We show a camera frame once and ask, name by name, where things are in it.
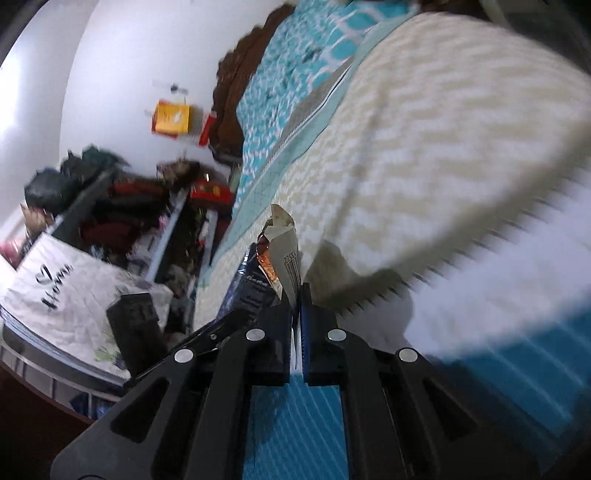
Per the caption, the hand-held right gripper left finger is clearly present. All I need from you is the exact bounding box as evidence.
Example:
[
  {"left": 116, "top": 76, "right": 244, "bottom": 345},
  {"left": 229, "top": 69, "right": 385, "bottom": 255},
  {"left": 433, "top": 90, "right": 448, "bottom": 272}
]
[{"left": 50, "top": 302, "right": 294, "bottom": 480}]

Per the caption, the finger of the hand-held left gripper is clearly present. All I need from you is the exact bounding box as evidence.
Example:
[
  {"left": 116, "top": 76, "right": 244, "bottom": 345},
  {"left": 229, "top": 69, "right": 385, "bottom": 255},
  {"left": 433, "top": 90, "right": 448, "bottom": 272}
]
[{"left": 195, "top": 307, "right": 253, "bottom": 346}]

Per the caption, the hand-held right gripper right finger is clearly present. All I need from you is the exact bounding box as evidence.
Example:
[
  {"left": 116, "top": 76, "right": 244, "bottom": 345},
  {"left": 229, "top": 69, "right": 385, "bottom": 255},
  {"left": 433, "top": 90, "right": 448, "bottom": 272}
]
[{"left": 300, "top": 282, "right": 543, "bottom": 480}]

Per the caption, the dark blue silver snack wrapper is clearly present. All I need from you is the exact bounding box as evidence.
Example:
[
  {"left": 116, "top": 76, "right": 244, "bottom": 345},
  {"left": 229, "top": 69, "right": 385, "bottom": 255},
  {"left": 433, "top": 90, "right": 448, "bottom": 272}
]
[{"left": 217, "top": 203, "right": 304, "bottom": 319}]

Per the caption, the white quilted printed bag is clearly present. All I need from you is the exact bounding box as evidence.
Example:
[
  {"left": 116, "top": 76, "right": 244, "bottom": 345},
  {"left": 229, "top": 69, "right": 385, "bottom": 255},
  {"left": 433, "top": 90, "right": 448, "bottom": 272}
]
[{"left": 0, "top": 231, "right": 174, "bottom": 384}]

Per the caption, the cluttered metal shelf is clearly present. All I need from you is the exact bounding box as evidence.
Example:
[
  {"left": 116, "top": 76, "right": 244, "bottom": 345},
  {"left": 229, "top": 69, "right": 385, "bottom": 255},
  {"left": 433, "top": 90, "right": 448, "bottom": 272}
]
[{"left": 18, "top": 145, "right": 236, "bottom": 333}]

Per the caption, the red box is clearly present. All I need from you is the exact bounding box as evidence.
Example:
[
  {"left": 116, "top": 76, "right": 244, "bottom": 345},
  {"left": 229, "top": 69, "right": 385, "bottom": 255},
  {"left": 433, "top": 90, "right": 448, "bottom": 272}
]
[{"left": 189, "top": 180, "right": 234, "bottom": 206}]

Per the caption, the dark wooden furniture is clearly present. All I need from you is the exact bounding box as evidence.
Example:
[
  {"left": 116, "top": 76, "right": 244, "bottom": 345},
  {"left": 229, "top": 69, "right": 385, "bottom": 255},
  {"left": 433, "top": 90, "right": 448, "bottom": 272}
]
[{"left": 0, "top": 360, "right": 98, "bottom": 480}]

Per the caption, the black bag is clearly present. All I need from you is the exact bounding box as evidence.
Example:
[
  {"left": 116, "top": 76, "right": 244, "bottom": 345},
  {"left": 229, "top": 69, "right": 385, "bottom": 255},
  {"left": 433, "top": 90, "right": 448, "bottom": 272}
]
[{"left": 24, "top": 168, "right": 77, "bottom": 208}]

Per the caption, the red card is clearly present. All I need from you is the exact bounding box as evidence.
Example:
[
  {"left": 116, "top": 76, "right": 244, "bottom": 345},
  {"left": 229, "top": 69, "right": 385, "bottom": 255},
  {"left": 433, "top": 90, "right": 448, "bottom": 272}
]
[{"left": 198, "top": 113, "right": 218, "bottom": 147}]

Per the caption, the teal striped sheet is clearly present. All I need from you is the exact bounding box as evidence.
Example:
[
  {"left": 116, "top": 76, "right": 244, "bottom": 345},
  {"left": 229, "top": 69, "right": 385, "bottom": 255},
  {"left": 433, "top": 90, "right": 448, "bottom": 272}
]
[{"left": 240, "top": 309, "right": 591, "bottom": 480}]

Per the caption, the yellow box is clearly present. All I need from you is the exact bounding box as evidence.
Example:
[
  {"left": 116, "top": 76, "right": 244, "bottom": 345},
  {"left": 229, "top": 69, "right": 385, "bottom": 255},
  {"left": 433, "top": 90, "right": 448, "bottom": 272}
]
[{"left": 151, "top": 99, "right": 192, "bottom": 137}]

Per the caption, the teal patterned blanket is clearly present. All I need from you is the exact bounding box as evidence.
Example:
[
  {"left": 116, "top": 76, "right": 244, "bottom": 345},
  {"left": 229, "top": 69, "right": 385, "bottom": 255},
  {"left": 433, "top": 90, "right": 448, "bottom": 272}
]
[{"left": 228, "top": 0, "right": 416, "bottom": 222}]

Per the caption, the brown blanket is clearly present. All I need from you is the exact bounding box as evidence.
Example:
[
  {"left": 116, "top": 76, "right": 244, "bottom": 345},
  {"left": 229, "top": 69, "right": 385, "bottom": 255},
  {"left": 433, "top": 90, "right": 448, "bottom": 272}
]
[{"left": 211, "top": 4, "right": 296, "bottom": 162}]

